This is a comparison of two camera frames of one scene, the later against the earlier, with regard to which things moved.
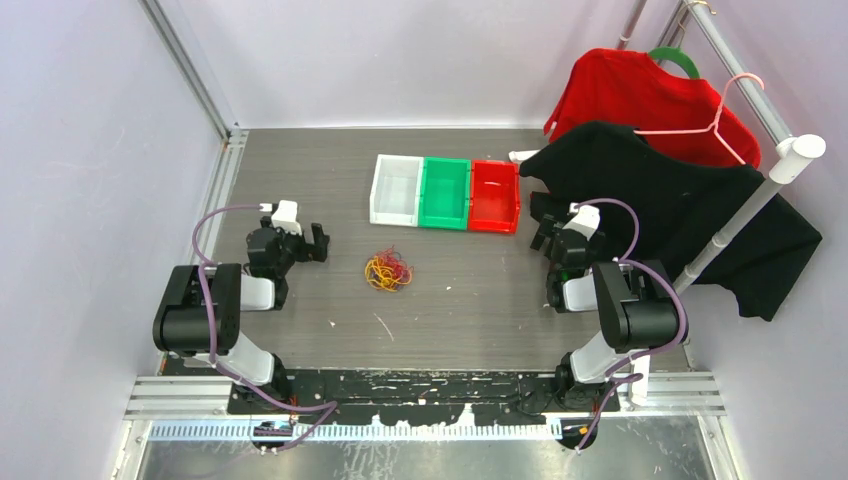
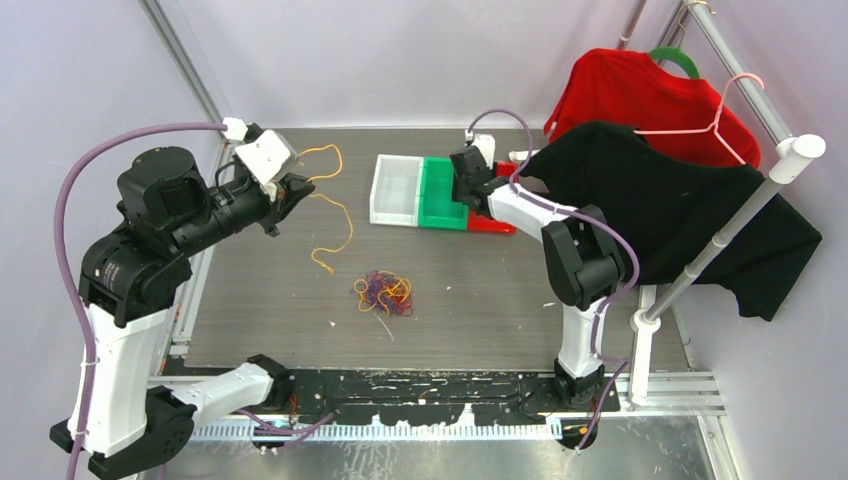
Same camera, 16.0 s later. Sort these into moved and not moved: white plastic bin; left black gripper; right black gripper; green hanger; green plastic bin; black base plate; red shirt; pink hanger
Moved: right black gripper; left black gripper
Not moved: green plastic bin; black base plate; white plastic bin; pink hanger; red shirt; green hanger
